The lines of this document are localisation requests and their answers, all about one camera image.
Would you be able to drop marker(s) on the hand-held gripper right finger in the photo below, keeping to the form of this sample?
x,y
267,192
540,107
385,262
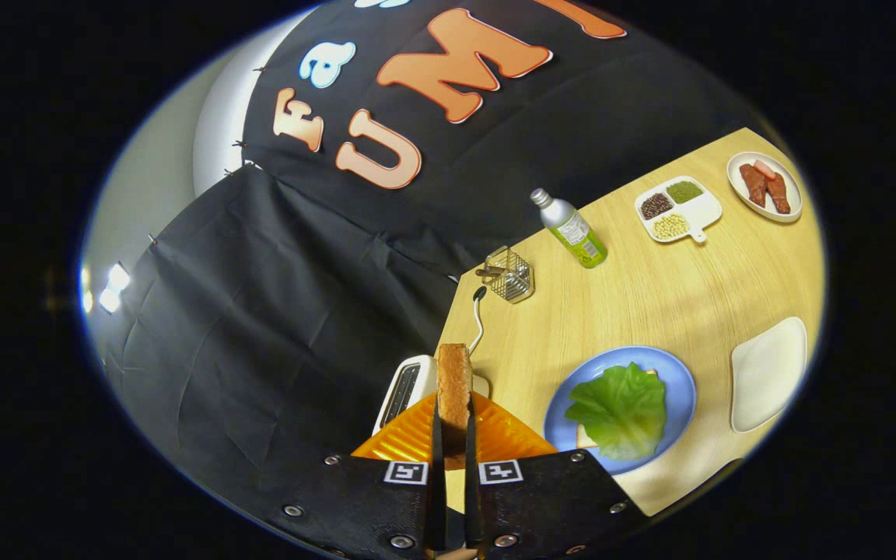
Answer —
x,y
471,490

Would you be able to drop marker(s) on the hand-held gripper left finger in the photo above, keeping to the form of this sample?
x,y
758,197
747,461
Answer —
x,y
438,482

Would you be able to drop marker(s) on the toasted bread slice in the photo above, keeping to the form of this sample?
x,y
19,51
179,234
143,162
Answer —
x,y
454,381

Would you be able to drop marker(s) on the green lettuce leaf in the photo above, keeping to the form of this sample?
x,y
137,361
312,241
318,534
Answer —
x,y
619,408

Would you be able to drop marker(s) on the white toaster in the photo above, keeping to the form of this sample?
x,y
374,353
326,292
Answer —
x,y
409,385

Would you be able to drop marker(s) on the blue round plate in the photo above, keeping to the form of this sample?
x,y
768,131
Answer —
x,y
677,389

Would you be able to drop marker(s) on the green-labelled metal bottle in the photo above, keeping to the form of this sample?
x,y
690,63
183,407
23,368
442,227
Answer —
x,y
572,229

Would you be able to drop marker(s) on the white square plate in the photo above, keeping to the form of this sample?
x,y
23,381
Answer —
x,y
767,373

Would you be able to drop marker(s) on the pile of yellow soybeans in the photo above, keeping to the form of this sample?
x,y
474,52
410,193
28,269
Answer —
x,y
670,225

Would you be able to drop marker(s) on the pile of red beans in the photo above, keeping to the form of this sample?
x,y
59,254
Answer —
x,y
656,206

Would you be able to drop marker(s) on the white divided dish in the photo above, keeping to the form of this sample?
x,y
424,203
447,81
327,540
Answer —
x,y
701,211

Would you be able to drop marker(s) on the pile of green beans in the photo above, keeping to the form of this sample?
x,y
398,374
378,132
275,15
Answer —
x,y
684,191

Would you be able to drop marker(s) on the brown meat piece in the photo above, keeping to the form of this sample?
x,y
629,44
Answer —
x,y
754,187
779,194

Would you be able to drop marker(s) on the pink sausage slice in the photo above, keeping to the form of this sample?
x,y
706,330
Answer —
x,y
764,169

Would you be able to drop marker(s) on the white oval plate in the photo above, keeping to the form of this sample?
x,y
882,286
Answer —
x,y
794,194

